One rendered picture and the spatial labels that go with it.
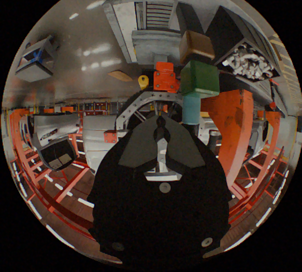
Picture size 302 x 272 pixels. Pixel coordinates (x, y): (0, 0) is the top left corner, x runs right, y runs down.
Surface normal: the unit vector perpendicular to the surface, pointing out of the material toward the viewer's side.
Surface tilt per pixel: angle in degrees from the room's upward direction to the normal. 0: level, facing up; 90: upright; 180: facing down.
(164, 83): 90
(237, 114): 90
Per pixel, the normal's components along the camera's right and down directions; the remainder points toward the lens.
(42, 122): 0.79, -0.15
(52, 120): 0.91, -0.27
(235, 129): -1.00, -0.02
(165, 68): 0.04, 0.12
